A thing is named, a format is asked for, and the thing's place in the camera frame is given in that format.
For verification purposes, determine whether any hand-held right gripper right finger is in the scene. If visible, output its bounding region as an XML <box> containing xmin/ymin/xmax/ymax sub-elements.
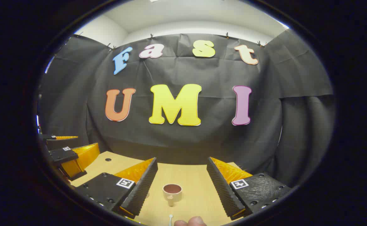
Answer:
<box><xmin>206</xmin><ymin>157</ymin><xmax>292</xmax><ymax>221</ymax></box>

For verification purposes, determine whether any beige cup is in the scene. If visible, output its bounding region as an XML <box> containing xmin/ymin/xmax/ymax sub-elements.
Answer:
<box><xmin>163</xmin><ymin>184</ymin><xmax>183</xmax><ymax>207</ymax></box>

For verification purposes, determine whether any wooden desktop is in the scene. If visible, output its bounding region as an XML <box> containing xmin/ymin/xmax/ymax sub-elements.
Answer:
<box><xmin>70</xmin><ymin>151</ymin><xmax>256</xmax><ymax>226</ymax></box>

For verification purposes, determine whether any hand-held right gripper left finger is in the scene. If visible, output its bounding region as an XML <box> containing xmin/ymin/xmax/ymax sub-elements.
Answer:
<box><xmin>75</xmin><ymin>157</ymin><xmax>159</xmax><ymax>219</ymax></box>

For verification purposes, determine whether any black backdrop cloth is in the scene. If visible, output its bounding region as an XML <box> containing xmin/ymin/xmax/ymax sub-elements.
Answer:
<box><xmin>38</xmin><ymin>30</ymin><xmax>334</xmax><ymax>189</ymax></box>

